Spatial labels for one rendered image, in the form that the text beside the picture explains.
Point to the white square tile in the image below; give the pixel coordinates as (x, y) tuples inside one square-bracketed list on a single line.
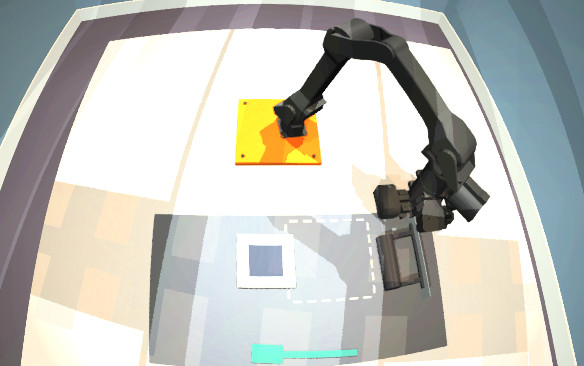
[(266, 261)]

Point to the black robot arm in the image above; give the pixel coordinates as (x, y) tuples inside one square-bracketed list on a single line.
[(451, 144)]

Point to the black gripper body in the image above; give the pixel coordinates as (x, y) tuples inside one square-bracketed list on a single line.
[(390, 205)]

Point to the teal flat trowel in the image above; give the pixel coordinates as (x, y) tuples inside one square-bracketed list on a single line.
[(274, 353)]

